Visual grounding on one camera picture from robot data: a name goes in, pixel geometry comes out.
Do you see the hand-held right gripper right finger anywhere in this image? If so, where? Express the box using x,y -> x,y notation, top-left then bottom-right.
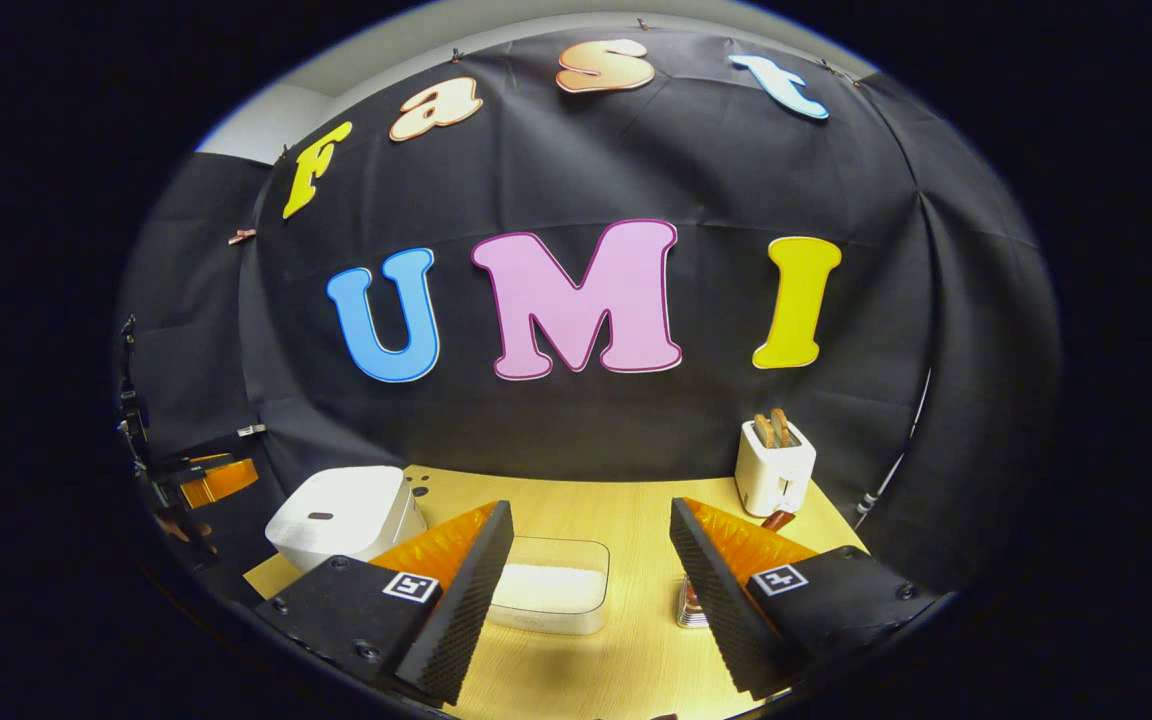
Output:
669,497 -> 942,701

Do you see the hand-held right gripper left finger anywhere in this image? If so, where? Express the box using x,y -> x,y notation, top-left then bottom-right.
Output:
254,500 -> 515,706

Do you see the clear wire chopstick holder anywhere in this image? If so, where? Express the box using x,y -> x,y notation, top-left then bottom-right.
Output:
675,575 -> 712,629

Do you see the white rice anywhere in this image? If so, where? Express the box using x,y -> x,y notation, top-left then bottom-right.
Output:
491,563 -> 605,616

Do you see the brown wooden spoon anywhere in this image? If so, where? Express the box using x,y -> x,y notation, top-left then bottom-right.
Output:
681,509 -> 797,613

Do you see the white rice cooker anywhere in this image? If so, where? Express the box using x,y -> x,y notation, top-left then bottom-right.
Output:
264,465 -> 429,573

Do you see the clear plastic container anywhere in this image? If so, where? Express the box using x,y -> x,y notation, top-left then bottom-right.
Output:
484,537 -> 611,637

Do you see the white toaster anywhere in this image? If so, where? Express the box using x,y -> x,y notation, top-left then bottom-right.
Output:
734,420 -> 818,519

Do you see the black backdrop cloth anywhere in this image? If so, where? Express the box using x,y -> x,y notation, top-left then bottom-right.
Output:
116,25 -> 1065,591

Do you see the white cable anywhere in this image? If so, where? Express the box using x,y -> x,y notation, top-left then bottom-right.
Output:
854,365 -> 935,519

